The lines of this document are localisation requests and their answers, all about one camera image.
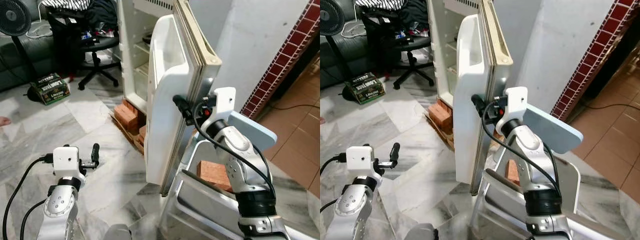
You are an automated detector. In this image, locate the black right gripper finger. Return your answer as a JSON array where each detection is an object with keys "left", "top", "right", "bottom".
[
  {"left": 172, "top": 94, "right": 193, "bottom": 121},
  {"left": 472, "top": 93, "right": 488, "bottom": 117}
]

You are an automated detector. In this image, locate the fridge door with green sticker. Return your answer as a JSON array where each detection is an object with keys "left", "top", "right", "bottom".
[
  {"left": 144, "top": 0, "right": 223, "bottom": 197},
  {"left": 452, "top": 0, "right": 516, "bottom": 196}
]

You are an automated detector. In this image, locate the white mini fridge body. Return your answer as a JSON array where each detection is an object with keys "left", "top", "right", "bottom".
[
  {"left": 116, "top": 0, "right": 177, "bottom": 115},
  {"left": 426, "top": 0, "right": 488, "bottom": 108}
]

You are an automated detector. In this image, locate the brown cardboard sheet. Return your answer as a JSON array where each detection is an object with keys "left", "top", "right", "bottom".
[
  {"left": 424, "top": 112, "right": 455, "bottom": 151},
  {"left": 110, "top": 112, "right": 147, "bottom": 157}
]

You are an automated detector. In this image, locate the light blue plastic child chair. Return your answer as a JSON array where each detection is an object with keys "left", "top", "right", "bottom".
[
  {"left": 226, "top": 110, "right": 279, "bottom": 154},
  {"left": 522, "top": 104, "right": 584, "bottom": 155}
]

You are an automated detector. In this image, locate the green printed cardboard box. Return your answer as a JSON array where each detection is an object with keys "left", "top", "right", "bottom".
[
  {"left": 29, "top": 73, "right": 71, "bottom": 106},
  {"left": 343, "top": 73, "right": 385, "bottom": 105}
]

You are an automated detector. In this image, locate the grey left robot leg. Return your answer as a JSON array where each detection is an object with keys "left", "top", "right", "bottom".
[
  {"left": 404, "top": 223, "right": 440, "bottom": 240},
  {"left": 104, "top": 223, "right": 133, "bottom": 240}
]

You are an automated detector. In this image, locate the grey metal folding chair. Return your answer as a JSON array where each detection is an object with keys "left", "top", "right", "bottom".
[
  {"left": 470, "top": 150, "right": 633, "bottom": 240},
  {"left": 159, "top": 139, "right": 321, "bottom": 240}
]

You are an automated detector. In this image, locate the black office swivel chair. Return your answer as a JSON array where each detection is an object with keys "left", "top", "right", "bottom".
[
  {"left": 47, "top": 10, "right": 124, "bottom": 92},
  {"left": 361, "top": 10, "right": 433, "bottom": 91}
]

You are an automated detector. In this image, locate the dark leather sofa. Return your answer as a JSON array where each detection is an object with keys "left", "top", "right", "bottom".
[
  {"left": 320, "top": 20, "right": 363, "bottom": 91},
  {"left": 0, "top": 20, "right": 58, "bottom": 93}
]

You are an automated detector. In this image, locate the black white striped garment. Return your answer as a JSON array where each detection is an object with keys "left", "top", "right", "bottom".
[
  {"left": 40, "top": 0, "right": 93, "bottom": 13},
  {"left": 354, "top": 0, "right": 407, "bottom": 12}
]

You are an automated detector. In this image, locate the black standing fan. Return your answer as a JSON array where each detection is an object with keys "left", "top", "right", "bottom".
[
  {"left": 0, "top": 0, "right": 43, "bottom": 103},
  {"left": 320, "top": 0, "right": 361, "bottom": 101}
]

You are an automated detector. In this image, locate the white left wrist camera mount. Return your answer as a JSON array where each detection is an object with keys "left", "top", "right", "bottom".
[
  {"left": 346, "top": 145, "right": 374, "bottom": 179},
  {"left": 53, "top": 146, "right": 81, "bottom": 179}
]

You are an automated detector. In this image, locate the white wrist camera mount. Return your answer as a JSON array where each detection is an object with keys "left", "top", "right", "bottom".
[
  {"left": 346, "top": 145, "right": 374, "bottom": 179},
  {"left": 53, "top": 146, "right": 81, "bottom": 179},
  {"left": 502, "top": 86, "right": 529, "bottom": 123},
  {"left": 210, "top": 87, "right": 237, "bottom": 124}
]

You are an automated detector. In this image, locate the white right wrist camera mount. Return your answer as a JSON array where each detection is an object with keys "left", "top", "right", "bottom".
[
  {"left": 210, "top": 87, "right": 237, "bottom": 124},
  {"left": 502, "top": 86, "right": 529, "bottom": 123}
]

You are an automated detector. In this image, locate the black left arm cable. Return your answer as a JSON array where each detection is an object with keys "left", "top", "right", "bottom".
[
  {"left": 320, "top": 154, "right": 348, "bottom": 213},
  {"left": 1, "top": 154, "right": 56, "bottom": 240}
]

